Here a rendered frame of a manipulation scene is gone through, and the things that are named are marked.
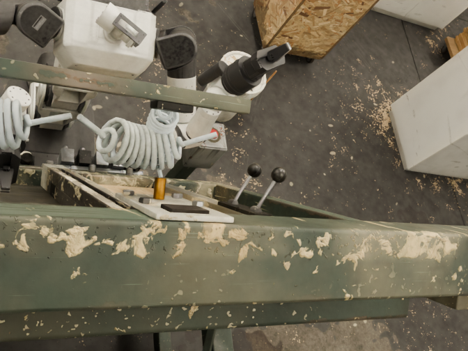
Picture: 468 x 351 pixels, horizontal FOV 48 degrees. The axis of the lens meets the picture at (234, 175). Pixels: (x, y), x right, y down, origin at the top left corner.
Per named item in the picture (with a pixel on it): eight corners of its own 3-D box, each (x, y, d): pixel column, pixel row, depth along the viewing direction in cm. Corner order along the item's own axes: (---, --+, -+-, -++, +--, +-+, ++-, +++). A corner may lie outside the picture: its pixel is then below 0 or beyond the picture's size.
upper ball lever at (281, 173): (254, 218, 125) (283, 172, 127) (262, 221, 122) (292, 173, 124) (243, 209, 123) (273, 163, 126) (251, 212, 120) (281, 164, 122)
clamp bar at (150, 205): (66, 187, 169) (74, 113, 168) (224, 302, 64) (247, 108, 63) (33, 184, 165) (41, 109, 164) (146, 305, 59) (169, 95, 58)
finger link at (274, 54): (292, 51, 131) (274, 63, 135) (285, 40, 131) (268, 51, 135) (288, 52, 130) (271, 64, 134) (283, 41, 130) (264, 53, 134)
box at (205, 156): (205, 144, 219) (224, 123, 205) (209, 170, 214) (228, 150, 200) (179, 141, 214) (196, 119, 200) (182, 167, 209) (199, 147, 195)
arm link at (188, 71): (167, 69, 170) (166, 26, 164) (195, 69, 170) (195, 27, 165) (166, 79, 159) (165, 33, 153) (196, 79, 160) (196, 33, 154)
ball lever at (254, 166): (232, 209, 136) (260, 168, 138) (239, 212, 132) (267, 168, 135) (221, 202, 134) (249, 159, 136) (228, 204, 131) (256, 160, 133)
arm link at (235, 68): (292, 69, 140) (260, 88, 148) (275, 37, 139) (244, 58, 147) (267, 80, 131) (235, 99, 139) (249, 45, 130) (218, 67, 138)
